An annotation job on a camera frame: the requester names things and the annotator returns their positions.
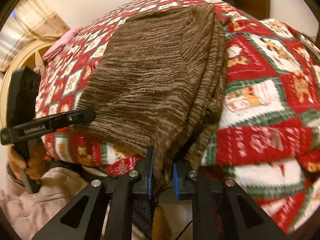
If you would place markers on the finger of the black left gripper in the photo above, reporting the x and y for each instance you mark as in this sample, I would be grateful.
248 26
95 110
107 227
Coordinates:
75 117

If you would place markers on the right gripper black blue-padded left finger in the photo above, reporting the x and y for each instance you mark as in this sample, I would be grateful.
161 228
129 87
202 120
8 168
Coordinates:
103 209

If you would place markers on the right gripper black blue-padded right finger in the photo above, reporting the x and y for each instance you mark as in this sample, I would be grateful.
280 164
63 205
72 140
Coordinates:
222 209

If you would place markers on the brown knit sweater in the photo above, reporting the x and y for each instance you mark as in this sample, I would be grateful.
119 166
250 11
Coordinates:
161 83

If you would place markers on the person's left hand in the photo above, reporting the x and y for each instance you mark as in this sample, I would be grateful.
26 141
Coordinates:
34 167

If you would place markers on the cream wooden headboard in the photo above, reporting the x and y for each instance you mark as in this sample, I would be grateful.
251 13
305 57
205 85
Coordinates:
29 56

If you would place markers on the pink padded jacket sleeve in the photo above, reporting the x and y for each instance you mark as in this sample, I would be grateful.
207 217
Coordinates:
64 202

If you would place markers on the dark striped trousers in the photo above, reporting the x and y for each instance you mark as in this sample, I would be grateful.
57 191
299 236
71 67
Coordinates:
142 214

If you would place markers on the pink pillow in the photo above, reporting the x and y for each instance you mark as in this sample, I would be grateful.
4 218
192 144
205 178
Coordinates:
59 44

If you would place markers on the beige patterned curtain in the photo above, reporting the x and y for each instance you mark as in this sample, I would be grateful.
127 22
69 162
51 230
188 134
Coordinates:
29 21

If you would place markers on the red Christmas patchwork blanket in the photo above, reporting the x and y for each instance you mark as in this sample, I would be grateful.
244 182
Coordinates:
268 137

